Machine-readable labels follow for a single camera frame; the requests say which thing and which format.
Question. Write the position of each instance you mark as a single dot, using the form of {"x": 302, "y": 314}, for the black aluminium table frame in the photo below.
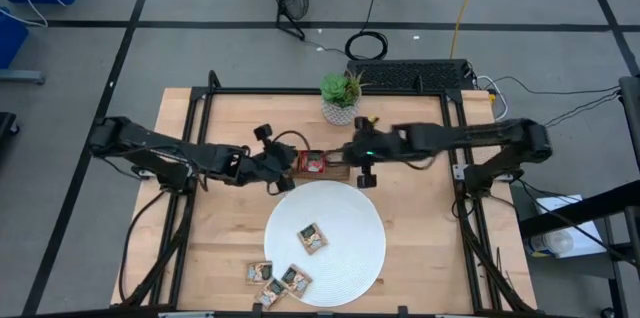
{"x": 250, "y": 91}

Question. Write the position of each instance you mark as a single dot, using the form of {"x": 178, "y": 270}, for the black equipment stand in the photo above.
{"x": 580, "y": 208}

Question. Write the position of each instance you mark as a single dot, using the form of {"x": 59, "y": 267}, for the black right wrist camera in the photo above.
{"x": 366, "y": 180}

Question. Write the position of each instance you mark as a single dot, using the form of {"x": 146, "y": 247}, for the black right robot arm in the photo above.
{"x": 475, "y": 135}

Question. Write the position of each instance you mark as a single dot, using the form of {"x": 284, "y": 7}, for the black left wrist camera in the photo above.
{"x": 263, "y": 132}

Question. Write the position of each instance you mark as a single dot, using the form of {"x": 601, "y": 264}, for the white box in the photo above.
{"x": 575, "y": 238}

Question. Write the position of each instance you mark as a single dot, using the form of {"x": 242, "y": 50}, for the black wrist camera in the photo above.
{"x": 366, "y": 180}
{"x": 263, "y": 132}

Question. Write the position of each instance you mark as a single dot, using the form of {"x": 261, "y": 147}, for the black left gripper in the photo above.
{"x": 270, "y": 165}

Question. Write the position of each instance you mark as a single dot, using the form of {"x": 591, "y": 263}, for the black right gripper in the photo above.
{"x": 380, "y": 145}

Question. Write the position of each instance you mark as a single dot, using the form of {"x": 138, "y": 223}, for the black mesh computer case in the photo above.
{"x": 410, "y": 75}

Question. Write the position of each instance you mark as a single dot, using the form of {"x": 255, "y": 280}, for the red tea packet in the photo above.
{"x": 312, "y": 162}

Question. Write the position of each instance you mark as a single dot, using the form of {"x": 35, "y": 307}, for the white round woven placemat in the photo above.
{"x": 345, "y": 258}

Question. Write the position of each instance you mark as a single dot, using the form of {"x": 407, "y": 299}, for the green succulent plant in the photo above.
{"x": 337, "y": 89}

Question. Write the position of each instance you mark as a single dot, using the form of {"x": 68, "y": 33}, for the brown tea packet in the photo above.
{"x": 271, "y": 292}
{"x": 312, "y": 238}
{"x": 259, "y": 273}
{"x": 296, "y": 281}

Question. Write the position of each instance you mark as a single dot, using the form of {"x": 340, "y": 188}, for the brown wooden tea box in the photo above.
{"x": 335, "y": 173}

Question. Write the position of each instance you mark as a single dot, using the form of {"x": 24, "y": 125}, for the white triangle-patterned plant pot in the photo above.
{"x": 340, "y": 115}

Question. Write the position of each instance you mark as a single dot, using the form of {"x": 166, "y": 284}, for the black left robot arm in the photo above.
{"x": 150, "y": 145}

